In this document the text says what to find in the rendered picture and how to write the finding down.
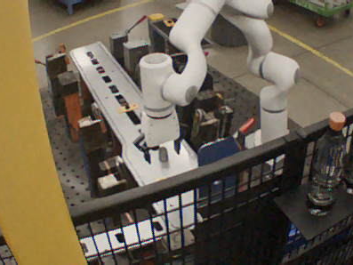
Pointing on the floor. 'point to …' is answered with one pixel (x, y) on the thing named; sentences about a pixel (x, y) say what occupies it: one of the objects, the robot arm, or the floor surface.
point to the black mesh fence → (247, 158)
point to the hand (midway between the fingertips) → (162, 154)
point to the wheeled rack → (325, 8)
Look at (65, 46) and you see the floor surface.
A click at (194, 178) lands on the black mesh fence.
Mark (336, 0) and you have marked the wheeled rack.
